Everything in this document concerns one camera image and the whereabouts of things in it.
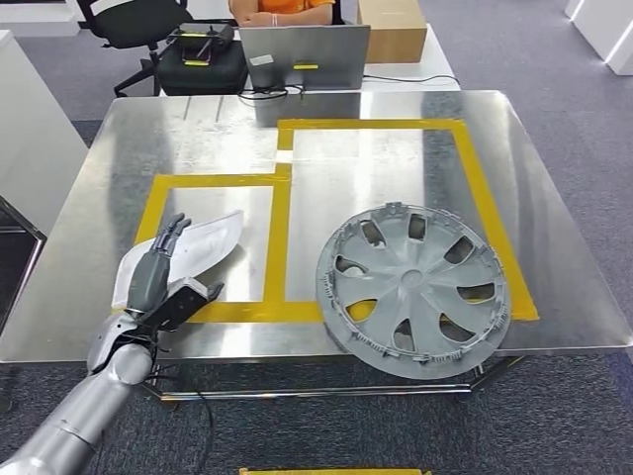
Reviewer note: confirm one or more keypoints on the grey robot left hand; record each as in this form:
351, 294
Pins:
148, 278

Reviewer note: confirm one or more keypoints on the white curved car body part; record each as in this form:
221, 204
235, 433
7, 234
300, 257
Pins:
207, 246

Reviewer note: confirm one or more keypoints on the yellow tape on workbench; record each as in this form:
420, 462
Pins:
278, 249

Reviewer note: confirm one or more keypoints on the stainless steel workbench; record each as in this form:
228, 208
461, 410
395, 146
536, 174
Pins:
544, 197

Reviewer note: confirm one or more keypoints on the stainless steel table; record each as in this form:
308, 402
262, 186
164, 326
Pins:
17, 262

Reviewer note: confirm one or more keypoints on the black carrying case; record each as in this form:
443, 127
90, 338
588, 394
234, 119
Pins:
203, 72

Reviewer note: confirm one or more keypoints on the black handheld controller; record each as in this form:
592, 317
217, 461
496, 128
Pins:
203, 36

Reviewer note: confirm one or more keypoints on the black office chair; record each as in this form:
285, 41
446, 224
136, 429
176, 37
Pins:
133, 26

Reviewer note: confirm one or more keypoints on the dark monitor stand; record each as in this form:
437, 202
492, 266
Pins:
306, 56

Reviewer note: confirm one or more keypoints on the person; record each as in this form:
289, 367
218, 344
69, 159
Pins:
281, 10

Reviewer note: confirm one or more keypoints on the silver wheel hubcap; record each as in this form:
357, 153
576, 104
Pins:
413, 288

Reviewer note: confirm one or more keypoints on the brown cardboard box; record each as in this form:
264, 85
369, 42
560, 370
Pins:
393, 29

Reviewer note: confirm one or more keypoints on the white block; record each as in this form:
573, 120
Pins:
603, 29

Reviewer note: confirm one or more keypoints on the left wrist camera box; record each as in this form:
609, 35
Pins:
180, 301

